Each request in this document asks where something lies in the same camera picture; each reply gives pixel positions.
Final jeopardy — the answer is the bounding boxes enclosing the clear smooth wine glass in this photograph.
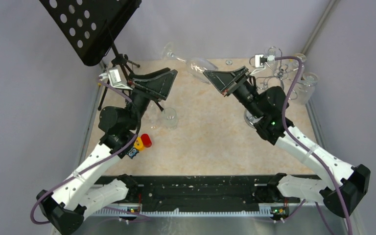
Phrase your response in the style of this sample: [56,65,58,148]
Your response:
[145,103,162,129]

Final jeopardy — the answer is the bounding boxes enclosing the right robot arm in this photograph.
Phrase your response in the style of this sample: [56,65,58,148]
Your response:
[204,67,371,218]

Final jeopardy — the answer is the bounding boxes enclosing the chrome wine glass rack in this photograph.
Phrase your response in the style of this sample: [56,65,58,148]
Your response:
[243,47,306,129]

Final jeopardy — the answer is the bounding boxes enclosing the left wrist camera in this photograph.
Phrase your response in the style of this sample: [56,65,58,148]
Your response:
[99,68,132,91]

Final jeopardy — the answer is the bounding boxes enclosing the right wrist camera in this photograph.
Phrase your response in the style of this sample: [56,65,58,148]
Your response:
[249,54,276,75]

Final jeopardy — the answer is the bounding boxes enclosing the etched wine glass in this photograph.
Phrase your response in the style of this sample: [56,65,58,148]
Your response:
[264,46,282,71]
[291,52,307,80]
[294,72,319,105]

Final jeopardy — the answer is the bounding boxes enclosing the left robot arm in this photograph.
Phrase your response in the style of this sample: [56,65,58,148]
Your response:
[34,68,178,235]

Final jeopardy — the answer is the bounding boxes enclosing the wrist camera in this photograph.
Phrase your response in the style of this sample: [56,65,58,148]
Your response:
[99,68,132,91]
[249,54,276,75]

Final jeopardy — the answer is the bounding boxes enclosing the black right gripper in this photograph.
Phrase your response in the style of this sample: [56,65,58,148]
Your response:
[204,66,264,119]

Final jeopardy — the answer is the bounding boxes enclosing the yellow ring block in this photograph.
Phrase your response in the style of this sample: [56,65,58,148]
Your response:
[134,137,145,152]

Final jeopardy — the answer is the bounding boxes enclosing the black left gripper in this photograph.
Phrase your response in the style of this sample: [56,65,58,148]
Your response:
[125,67,178,130]

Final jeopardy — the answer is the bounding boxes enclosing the red cylinder block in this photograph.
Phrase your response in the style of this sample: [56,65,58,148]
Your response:
[141,133,152,148]

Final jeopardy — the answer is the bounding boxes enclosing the black perforated music stand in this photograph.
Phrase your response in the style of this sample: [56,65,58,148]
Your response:
[39,0,166,112]

